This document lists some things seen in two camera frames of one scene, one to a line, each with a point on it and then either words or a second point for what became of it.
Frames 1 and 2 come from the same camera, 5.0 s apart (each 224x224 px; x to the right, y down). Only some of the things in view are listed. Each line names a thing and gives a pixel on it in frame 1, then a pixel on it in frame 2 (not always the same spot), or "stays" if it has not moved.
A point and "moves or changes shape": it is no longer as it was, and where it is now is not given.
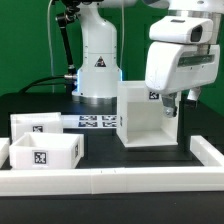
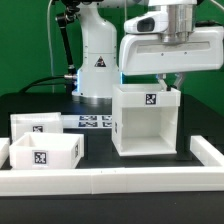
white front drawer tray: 46,150 stays
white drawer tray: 39,122 stays
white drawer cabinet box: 141,119 moves or changes shape
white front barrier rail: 18,183 stays
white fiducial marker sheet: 89,121 stays
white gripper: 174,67 → 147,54
